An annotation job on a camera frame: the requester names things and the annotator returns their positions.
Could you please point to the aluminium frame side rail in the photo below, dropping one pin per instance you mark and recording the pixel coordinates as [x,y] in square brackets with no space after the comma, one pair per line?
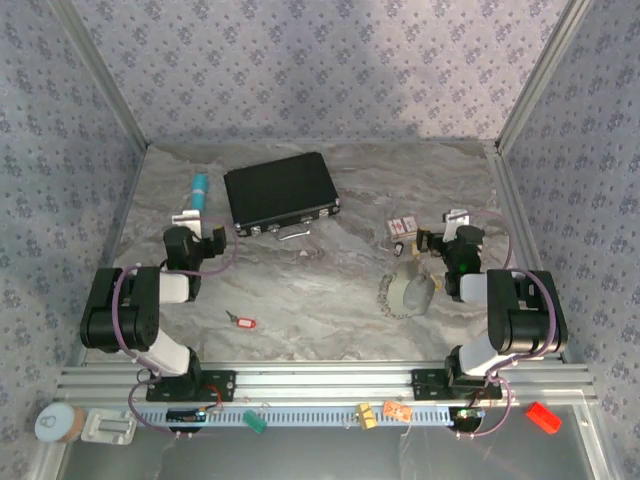
[120,225]
[515,210]

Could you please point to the small black key fob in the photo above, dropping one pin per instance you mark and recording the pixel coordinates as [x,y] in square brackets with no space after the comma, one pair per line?
[398,248]

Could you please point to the white plastic holder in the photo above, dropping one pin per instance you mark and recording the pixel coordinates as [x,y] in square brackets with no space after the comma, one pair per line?
[107,426]

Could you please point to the silver key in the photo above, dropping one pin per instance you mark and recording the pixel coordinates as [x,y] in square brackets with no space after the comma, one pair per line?
[230,315]

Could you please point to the aluminium frame post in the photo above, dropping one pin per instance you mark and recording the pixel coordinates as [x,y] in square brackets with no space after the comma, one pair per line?
[102,75]
[542,75]

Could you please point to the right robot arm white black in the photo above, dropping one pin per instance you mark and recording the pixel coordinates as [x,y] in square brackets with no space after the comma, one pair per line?
[525,320]

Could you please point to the green plastic tag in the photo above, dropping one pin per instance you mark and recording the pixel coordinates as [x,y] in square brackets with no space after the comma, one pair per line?
[255,421]

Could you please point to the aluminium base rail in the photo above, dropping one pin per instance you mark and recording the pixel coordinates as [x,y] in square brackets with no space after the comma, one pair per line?
[325,382]

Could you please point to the small circuit board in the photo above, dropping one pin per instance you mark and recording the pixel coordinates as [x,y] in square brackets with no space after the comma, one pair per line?
[187,415]
[469,414]

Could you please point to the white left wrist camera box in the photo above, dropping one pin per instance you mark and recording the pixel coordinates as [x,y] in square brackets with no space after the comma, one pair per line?
[187,220]

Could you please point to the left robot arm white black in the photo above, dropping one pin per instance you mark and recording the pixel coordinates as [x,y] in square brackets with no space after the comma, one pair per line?
[110,320]

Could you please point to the red plastic block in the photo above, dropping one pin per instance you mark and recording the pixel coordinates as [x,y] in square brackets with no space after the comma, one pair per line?
[544,417]

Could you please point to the orange plastic tag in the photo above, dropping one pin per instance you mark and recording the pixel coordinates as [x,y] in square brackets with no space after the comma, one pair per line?
[397,410]

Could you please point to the red plastic key tag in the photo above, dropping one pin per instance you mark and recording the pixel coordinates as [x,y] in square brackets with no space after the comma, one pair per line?
[245,324]

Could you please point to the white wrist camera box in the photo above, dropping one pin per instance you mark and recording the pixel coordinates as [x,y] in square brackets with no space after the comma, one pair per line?
[187,220]
[455,222]

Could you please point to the yellow plastic tag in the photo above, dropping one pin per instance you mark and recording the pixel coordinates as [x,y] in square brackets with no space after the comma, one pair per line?
[366,416]

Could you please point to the tape roll with white cap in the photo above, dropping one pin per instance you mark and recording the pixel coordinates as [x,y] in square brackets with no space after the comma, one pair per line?
[55,423]

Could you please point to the teal pen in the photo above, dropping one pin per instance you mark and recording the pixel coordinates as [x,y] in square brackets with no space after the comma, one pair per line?
[200,192]

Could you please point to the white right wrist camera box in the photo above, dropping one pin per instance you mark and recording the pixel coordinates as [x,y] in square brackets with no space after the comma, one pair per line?
[455,222]

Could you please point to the small red white card box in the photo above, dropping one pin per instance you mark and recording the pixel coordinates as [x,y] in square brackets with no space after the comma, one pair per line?
[401,226]

